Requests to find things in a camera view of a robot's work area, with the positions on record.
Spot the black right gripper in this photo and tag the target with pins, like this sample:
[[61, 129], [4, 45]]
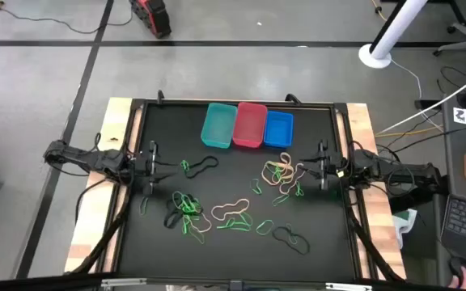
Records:
[[322, 184]]

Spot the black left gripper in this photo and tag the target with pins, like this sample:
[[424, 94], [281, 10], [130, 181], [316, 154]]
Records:
[[152, 188]]

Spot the green rubber band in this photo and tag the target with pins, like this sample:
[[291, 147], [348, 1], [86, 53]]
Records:
[[257, 232], [253, 184], [141, 206], [175, 196], [200, 238], [219, 227], [184, 226], [275, 174], [281, 198], [299, 193], [251, 220], [194, 208], [241, 230], [289, 232], [183, 163]]

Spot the tan rubber band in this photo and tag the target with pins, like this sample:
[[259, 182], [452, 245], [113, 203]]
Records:
[[287, 154], [244, 199], [210, 226], [263, 171], [285, 190]]

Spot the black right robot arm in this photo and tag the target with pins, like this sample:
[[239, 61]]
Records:
[[399, 171]]

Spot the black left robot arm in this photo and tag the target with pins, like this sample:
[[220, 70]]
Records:
[[87, 158]]

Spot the blue plastic basket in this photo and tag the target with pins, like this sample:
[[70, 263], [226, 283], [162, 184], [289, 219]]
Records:
[[278, 129]]

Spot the teal plastic basket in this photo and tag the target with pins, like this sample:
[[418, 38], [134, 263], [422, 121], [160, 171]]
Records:
[[217, 125]]

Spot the black clamp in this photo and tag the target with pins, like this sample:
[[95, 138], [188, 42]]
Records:
[[160, 97], [293, 98]]

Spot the red plastic basket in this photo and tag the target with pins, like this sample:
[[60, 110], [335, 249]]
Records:
[[250, 125]]

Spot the white and green bag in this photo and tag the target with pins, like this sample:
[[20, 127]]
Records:
[[403, 226]]

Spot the black table mat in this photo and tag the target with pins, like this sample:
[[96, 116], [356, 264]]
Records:
[[237, 258]]

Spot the black side desk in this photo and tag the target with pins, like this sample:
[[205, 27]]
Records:
[[455, 161]]

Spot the red and black tool case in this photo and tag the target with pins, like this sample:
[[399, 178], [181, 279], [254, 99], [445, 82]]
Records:
[[152, 18]]

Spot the white pole with round base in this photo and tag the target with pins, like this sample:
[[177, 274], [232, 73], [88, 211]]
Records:
[[395, 28]]

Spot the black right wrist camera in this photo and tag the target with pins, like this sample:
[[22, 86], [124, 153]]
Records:
[[335, 169]]

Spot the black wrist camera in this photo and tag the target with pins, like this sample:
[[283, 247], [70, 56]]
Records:
[[335, 169], [141, 169]]

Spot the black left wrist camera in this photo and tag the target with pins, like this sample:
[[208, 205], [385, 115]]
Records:
[[141, 169]]

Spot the silver metal bracket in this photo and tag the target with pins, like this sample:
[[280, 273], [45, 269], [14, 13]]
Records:
[[124, 282], [348, 287]]

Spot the black frame beam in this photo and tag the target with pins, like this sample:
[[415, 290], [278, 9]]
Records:
[[35, 285]]

